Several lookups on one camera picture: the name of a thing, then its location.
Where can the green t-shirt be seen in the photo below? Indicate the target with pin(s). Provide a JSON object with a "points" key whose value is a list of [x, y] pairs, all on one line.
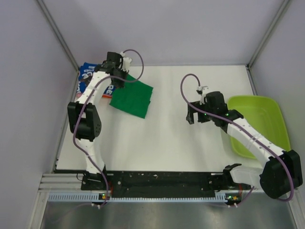
{"points": [[133, 98]]}

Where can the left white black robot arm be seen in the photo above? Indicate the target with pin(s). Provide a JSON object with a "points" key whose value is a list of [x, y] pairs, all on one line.
{"points": [[84, 119]]}

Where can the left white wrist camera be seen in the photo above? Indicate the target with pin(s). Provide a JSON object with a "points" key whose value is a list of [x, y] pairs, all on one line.
{"points": [[126, 62]]}

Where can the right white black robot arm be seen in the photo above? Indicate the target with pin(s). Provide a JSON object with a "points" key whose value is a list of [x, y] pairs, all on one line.
{"points": [[280, 172]]}

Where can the lime green plastic tray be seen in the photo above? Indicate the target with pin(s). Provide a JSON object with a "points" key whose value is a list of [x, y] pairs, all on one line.
{"points": [[264, 115]]}

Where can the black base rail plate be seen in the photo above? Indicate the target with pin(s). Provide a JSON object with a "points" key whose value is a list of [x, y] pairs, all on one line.
{"points": [[152, 184]]}

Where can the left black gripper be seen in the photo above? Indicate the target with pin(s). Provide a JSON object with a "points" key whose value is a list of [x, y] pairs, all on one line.
{"points": [[119, 84]]}

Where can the blue printed folded t-shirt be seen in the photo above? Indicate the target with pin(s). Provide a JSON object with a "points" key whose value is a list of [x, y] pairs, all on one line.
{"points": [[85, 76]]}

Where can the orange folded t-shirt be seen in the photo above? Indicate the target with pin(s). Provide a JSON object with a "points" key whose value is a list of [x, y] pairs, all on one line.
{"points": [[106, 96]]}

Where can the grey slotted cable duct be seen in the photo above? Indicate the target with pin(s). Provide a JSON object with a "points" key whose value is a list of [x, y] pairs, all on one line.
{"points": [[100, 198]]}

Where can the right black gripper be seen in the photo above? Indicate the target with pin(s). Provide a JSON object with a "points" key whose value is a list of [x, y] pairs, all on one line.
{"points": [[190, 116]]}

